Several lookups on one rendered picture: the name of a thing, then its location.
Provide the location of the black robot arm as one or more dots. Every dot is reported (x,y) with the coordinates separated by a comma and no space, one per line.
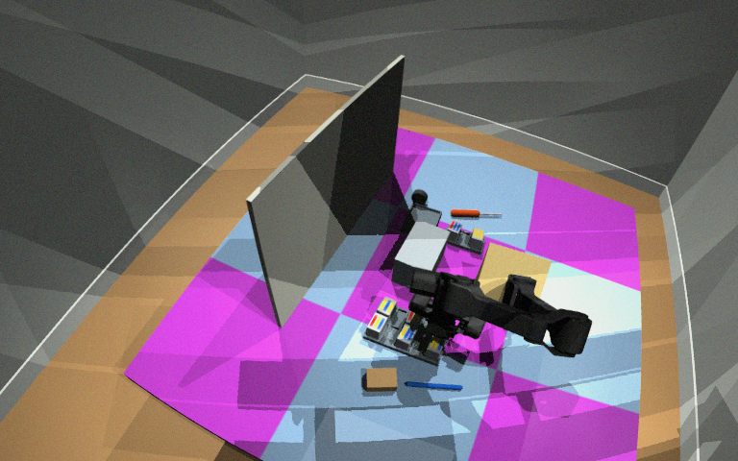
(520,311)

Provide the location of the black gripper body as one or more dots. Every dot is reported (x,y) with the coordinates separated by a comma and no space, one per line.
(422,305)

